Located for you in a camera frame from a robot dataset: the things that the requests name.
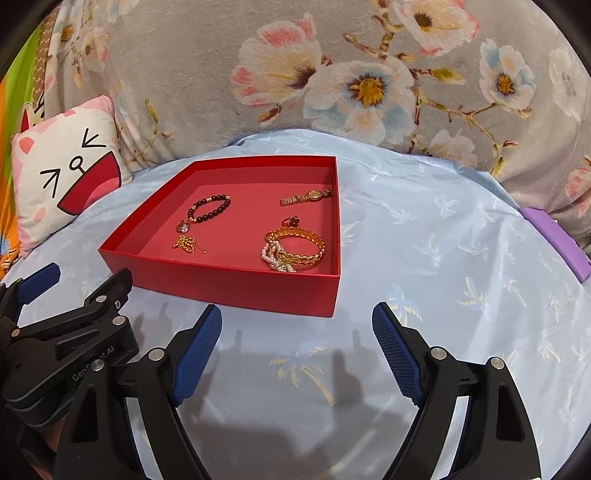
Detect red cardboard tray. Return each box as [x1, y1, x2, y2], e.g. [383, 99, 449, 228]
[99, 155, 341, 317]

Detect purple mat edge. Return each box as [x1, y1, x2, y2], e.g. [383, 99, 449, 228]
[519, 207, 591, 283]

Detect white pearl bracelet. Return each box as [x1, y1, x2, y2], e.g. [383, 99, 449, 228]
[259, 243, 298, 274]

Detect gold bead cluster bracelet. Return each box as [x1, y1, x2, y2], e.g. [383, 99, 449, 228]
[171, 234, 209, 256]

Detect cat face pillow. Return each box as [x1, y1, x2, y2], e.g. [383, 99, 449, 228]
[11, 95, 132, 257]

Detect colourful cartoon bedsheet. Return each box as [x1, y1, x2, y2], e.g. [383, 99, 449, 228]
[0, 8, 61, 282]

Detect person's left hand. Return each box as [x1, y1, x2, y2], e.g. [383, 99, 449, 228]
[42, 419, 65, 451]

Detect black bead bracelet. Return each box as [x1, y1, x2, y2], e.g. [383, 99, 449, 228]
[185, 193, 233, 225]

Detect gold wrist watch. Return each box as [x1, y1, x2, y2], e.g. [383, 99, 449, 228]
[280, 188, 332, 207]

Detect grey floral blanket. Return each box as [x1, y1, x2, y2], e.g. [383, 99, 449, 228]
[44, 0, 590, 249]

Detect gold woven bangle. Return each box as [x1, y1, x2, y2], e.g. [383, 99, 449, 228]
[260, 227, 327, 273]

